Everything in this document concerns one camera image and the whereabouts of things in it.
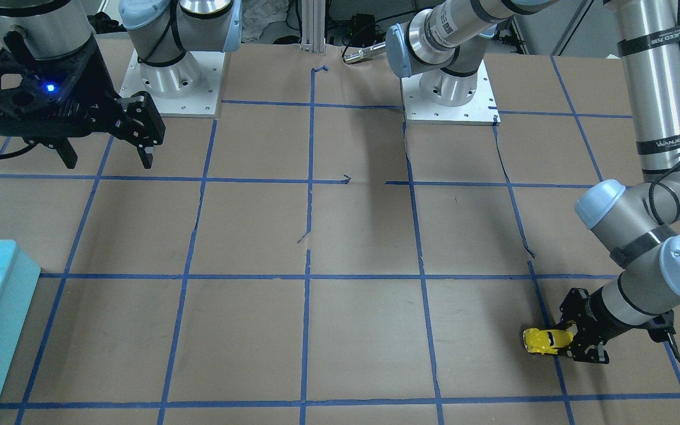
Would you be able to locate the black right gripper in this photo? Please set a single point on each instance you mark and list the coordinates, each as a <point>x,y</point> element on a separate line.
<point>93,75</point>

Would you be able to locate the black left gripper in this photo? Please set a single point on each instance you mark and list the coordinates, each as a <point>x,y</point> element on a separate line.
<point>601,323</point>

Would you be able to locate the yellow toy beetle car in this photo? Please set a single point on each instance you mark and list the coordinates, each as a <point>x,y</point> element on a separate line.
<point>546,342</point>

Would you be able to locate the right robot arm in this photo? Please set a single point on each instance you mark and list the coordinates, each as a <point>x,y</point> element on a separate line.
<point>162,32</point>

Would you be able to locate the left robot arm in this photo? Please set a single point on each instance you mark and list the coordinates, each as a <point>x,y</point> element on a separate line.
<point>634,224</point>

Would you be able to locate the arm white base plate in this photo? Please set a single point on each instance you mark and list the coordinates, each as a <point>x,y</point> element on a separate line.
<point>190,88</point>
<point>438,98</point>

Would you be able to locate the aluminium frame post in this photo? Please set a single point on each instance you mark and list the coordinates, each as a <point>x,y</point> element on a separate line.
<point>312,26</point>

